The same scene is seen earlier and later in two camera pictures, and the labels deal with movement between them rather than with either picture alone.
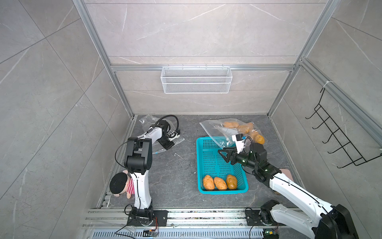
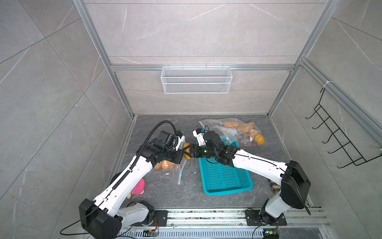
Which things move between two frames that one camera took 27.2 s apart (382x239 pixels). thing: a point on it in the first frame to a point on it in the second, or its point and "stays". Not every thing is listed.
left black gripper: (171, 144) to (178, 159)
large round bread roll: (231, 124) stays
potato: (232, 181) to (158, 166)
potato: (249, 126) stays
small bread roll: (220, 183) to (165, 164)
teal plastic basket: (215, 175) stays
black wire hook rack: (354, 155) stays
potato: (260, 139) stays
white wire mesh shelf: (196, 79) stays
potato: (253, 135) stays
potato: (244, 129) stays
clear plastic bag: (148, 121) to (172, 174)
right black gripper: (231, 154) to (193, 147)
